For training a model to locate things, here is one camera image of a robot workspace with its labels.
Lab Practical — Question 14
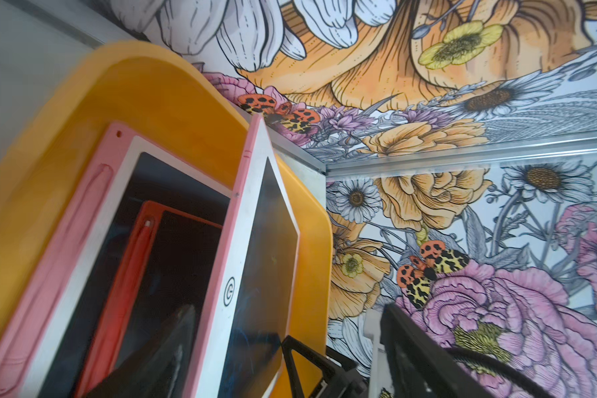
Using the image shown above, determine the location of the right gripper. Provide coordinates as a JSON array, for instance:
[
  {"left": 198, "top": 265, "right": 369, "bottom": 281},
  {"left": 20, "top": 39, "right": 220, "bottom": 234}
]
[{"left": 381, "top": 303, "right": 491, "bottom": 397}]

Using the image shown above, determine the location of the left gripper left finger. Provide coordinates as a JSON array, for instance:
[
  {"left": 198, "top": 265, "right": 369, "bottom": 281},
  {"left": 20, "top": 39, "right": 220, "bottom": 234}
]
[{"left": 86, "top": 305, "right": 197, "bottom": 398}]

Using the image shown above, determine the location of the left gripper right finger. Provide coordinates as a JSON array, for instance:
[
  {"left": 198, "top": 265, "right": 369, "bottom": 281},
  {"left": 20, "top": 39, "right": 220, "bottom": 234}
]
[{"left": 281, "top": 336, "right": 368, "bottom": 397}]

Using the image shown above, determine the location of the pink white writing tablet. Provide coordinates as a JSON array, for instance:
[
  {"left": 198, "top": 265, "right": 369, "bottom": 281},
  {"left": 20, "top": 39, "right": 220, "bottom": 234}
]
[{"left": 182, "top": 115, "right": 300, "bottom": 397}]

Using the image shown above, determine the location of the yellow storage tray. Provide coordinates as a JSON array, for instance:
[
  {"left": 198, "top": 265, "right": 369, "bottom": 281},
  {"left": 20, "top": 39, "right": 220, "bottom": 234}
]
[{"left": 0, "top": 40, "right": 334, "bottom": 398}]

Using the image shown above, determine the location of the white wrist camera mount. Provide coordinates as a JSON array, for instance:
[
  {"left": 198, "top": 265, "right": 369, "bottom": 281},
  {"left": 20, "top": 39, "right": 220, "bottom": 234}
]
[{"left": 363, "top": 309, "right": 394, "bottom": 397}]

